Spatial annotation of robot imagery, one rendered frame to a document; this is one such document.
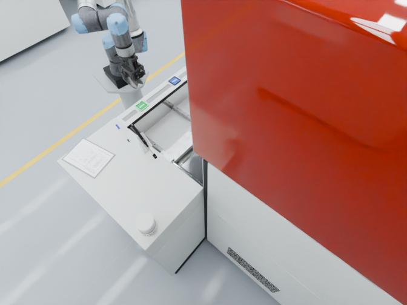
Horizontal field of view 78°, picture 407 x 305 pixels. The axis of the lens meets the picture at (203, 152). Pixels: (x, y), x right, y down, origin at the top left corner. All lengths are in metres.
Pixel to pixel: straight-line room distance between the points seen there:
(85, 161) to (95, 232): 1.02
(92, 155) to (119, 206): 0.31
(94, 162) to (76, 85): 2.07
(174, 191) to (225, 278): 1.03
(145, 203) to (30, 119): 2.22
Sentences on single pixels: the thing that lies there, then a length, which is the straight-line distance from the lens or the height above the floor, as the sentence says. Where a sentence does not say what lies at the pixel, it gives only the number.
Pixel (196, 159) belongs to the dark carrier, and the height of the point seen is 0.90.
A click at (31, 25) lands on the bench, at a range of 3.94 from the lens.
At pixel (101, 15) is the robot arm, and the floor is 1.43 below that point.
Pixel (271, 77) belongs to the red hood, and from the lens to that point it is 0.47.
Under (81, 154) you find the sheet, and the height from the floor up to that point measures 0.97.
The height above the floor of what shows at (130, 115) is 0.96.
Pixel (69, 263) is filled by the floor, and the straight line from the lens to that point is 2.25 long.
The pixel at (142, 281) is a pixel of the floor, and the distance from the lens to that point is 2.05.
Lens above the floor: 1.99
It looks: 58 degrees down
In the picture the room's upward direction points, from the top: 1 degrees counter-clockwise
